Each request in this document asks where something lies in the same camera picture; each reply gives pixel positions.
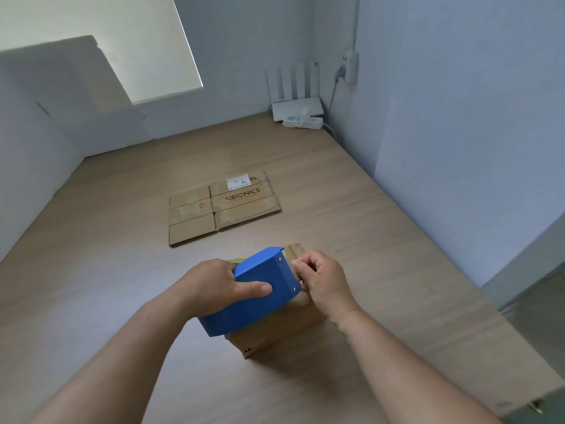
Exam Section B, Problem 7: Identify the white power strip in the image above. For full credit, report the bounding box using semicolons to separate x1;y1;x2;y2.
282;111;324;130

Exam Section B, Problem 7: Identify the white foam partition board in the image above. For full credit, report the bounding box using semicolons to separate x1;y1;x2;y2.
0;61;85;263

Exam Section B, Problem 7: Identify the person's right forearm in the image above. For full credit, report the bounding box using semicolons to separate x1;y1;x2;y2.
337;306;504;424

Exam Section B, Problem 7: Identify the white router with antennas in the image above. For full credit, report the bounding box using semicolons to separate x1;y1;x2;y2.
264;60;325;123

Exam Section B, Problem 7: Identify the bright window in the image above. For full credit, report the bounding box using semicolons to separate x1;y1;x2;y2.
0;0;205;105

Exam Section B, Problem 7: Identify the peeled-surface cardboard box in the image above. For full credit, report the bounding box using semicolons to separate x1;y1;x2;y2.
225;243;327;360

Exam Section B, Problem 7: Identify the person's left hand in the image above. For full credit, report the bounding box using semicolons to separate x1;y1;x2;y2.
169;259;274;322

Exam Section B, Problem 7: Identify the person's right hand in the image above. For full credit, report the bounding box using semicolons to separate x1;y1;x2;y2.
292;249;364;330

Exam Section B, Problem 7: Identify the blue tape dispenser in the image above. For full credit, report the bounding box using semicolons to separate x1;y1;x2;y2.
197;247;303;339

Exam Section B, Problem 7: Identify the black-lettered cardboard box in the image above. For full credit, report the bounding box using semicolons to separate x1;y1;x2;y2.
168;170;283;248

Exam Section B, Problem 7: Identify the grey power cable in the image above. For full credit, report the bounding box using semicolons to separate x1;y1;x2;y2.
322;65;347;140

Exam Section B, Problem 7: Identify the person's left forearm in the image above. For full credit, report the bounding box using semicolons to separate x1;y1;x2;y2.
26;291;195;424

